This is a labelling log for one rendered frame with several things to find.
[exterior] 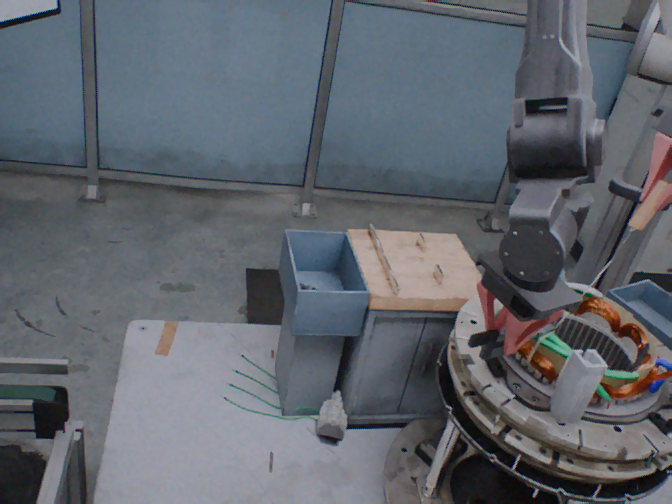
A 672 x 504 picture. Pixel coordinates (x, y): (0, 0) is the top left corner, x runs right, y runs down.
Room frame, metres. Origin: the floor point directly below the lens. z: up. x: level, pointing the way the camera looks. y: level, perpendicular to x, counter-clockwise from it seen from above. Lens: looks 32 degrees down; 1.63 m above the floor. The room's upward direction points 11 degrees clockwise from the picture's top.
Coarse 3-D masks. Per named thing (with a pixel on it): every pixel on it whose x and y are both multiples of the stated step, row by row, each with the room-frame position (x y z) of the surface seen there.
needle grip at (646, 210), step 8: (656, 184) 0.71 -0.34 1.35; (664, 184) 0.70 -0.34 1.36; (656, 192) 0.70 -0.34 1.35; (648, 200) 0.70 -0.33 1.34; (656, 200) 0.70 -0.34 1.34; (640, 208) 0.70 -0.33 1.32; (648, 208) 0.69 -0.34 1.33; (640, 216) 0.69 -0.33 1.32; (648, 216) 0.69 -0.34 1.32; (632, 224) 0.69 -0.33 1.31; (640, 224) 0.69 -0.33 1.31
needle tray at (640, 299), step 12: (624, 288) 0.96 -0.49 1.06; (636, 288) 0.98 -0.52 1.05; (648, 288) 0.99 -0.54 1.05; (660, 288) 0.98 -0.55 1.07; (612, 300) 0.93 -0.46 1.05; (624, 300) 0.97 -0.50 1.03; (636, 300) 0.99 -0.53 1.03; (648, 300) 0.99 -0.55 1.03; (660, 300) 0.97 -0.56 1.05; (636, 312) 0.89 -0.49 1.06; (648, 312) 0.96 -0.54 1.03; (660, 312) 0.96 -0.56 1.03; (648, 324) 0.87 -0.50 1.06; (660, 324) 0.93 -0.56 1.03; (660, 336) 0.85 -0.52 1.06
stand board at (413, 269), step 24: (360, 240) 0.94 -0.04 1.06; (384, 240) 0.96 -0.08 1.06; (408, 240) 0.97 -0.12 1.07; (432, 240) 0.99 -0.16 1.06; (456, 240) 1.00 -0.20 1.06; (360, 264) 0.87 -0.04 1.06; (408, 264) 0.90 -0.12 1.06; (432, 264) 0.91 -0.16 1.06; (456, 264) 0.93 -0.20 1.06; (384, 288) 0.82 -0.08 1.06; (408, 288) 0.83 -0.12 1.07; (432, 288) 0.84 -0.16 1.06; (456, 288) 0.86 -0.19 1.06
